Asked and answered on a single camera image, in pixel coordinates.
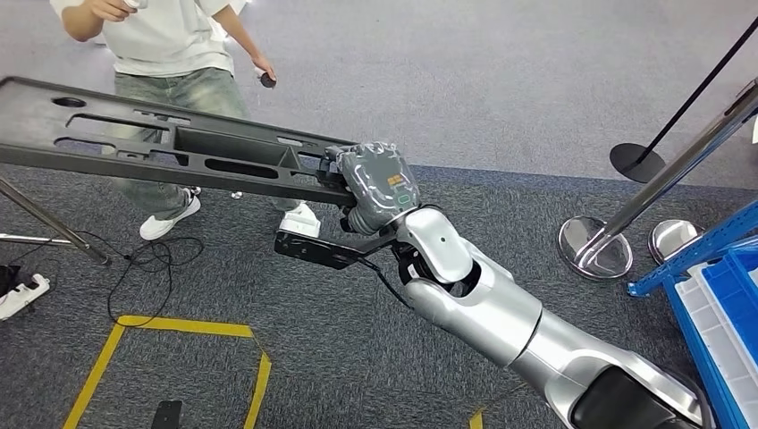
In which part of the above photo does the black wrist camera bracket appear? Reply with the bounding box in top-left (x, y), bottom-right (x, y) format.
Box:
top-left (274, 227), bottom-right (398, 272)

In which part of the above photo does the person's right hand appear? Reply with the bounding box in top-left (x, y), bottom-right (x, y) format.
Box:
top-left (85, 0), bottom-right (134, 23)

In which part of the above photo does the thin black floor cable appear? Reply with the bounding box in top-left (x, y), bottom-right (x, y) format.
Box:
top-left (5, 227), bottom-right (206, 330)

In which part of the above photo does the person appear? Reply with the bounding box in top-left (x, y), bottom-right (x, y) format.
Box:
top-left (50, 0), bottom-right (306, 241)

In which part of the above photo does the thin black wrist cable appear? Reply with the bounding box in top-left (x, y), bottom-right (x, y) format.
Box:
top-left (355, 257), bottom-right (413, 309)

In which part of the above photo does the chrome stanchion with black cap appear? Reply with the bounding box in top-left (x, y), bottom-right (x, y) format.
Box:
top-left (648, 219), bottom-right (706, 265)

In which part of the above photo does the person's left hand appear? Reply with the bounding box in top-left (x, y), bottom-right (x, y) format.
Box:
top-left (251, 53), bottom-right (278, 81)

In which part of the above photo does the white power strip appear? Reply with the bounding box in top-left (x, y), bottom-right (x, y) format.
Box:
top-left (0, 272), bottom-right (52, 322)

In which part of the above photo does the chrome stanchion with chrome base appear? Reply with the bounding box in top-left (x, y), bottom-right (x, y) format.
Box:
top-left (557, 77), bottom-right (758, 282)

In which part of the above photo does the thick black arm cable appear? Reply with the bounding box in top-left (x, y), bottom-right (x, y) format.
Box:
top-left (662, 366), bottom-right (718, 429)

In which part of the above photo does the white plastic bin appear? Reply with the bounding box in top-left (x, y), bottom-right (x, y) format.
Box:
top-left (675, 263), bottom-right (758, 429)

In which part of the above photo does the black stanchion with disc base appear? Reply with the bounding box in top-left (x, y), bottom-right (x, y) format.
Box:
top-left (610, 14), bottom-right (758, 185)

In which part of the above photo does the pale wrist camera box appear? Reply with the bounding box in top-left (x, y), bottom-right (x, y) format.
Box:
top-left (278, 204), bottom-right (322, 240)

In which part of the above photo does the yellow floor tape square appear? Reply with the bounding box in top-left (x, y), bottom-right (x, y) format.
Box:
top-left (62, 315), bottom-right (274, 429)

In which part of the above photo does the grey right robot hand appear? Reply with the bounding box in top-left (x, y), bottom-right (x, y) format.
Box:
top-left (322, 140), bottom-right (422, 237)

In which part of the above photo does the long black plastic part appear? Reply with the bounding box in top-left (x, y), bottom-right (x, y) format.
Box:
top-left (0, 75), bottom-right (359, 208)

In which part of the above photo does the blue metal shelf rack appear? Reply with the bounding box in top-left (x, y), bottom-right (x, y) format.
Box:
top-left (626, 198), bottom-right (758, 429)

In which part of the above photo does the black flat plate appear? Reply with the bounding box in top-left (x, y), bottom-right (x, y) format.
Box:
top-left (150, 400), bottom-right (183, 429)

